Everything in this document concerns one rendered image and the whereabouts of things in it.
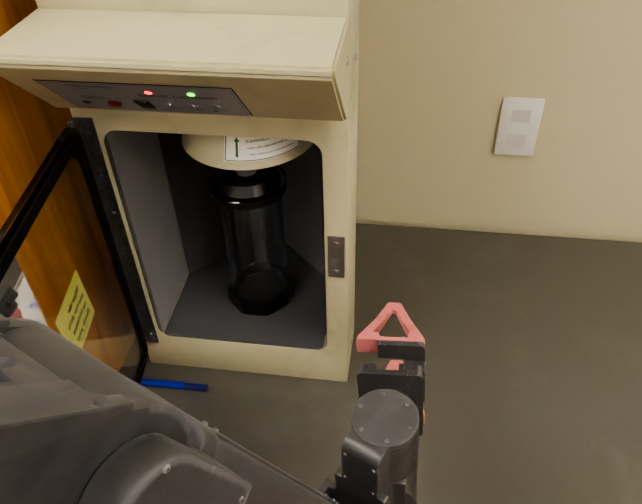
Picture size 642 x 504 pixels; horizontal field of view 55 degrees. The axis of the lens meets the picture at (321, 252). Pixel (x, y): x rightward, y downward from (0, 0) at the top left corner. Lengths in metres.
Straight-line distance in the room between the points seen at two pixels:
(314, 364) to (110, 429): 0.78
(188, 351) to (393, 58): 0.60
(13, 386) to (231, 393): 0.81
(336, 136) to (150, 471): 0.54
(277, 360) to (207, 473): 0.76
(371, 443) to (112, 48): 0.41
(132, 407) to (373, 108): 1.00
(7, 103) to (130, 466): 0.61
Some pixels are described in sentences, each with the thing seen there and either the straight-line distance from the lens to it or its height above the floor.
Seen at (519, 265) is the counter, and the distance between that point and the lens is 1.22.
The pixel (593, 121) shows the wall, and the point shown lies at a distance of 1.21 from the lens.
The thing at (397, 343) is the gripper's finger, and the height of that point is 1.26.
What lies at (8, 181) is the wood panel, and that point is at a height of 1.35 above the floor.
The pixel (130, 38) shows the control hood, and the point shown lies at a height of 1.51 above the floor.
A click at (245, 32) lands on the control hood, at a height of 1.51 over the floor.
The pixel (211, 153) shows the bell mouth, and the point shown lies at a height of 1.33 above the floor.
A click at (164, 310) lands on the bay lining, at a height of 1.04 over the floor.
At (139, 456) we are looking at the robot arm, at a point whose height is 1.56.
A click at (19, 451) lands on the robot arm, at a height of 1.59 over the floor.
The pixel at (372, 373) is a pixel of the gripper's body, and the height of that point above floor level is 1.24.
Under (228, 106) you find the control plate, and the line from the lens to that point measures 0.64.
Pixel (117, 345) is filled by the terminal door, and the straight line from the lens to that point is 0.88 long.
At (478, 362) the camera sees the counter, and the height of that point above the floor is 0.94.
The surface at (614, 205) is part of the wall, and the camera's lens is 1.33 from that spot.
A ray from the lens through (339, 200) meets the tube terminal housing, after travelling 0.74.
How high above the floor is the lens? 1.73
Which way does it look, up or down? 41 degrees down
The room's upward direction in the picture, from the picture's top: 2 degrees counter-clockwise
